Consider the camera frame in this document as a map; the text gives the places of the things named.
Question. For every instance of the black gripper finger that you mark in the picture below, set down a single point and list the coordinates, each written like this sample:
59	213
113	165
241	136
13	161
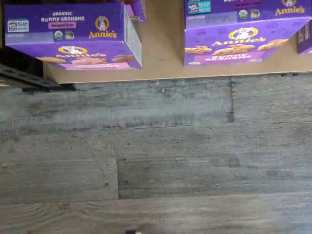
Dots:
132	232

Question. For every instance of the purple box pink patch Neapolitan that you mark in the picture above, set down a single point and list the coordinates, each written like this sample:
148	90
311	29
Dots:
73	26

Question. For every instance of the tan shelf board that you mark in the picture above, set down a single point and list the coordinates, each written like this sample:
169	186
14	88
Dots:
163	48

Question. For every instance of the black metal shelf rack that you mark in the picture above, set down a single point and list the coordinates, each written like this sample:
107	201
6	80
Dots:
19	70

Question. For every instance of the purple box violet patch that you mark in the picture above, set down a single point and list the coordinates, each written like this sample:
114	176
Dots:
243	41

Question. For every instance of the purple Annie's snack box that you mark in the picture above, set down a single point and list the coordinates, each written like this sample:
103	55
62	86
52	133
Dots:
136	9

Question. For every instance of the purple box green patch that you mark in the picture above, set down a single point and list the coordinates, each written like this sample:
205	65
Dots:
304	39

